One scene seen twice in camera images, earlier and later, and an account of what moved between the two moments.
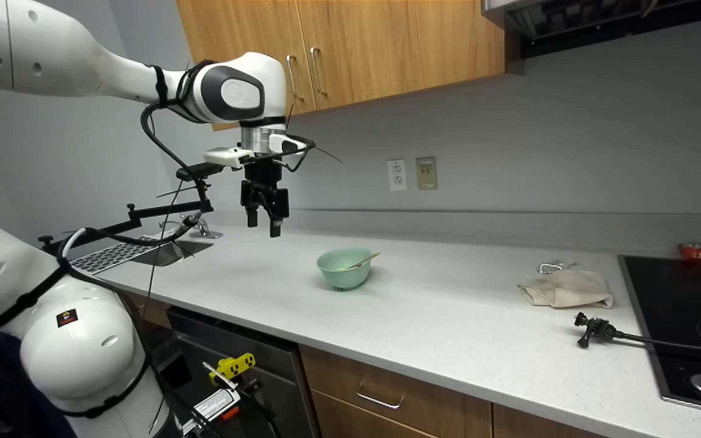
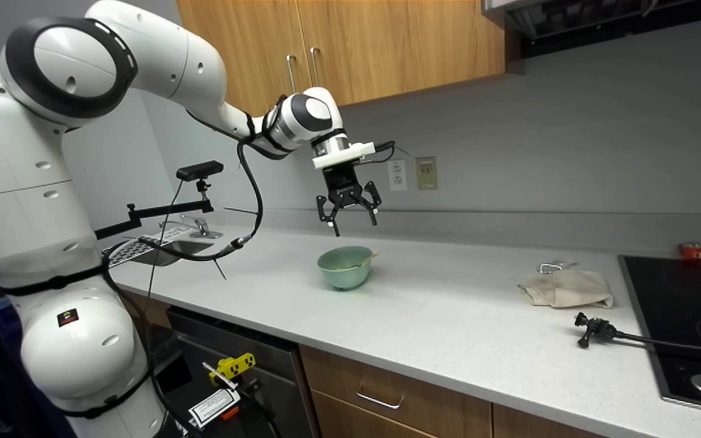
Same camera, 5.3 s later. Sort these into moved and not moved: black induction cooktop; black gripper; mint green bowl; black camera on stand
Moved: black gripper
Not moved: black induction cooktop; mint green bowl; black camera on stand
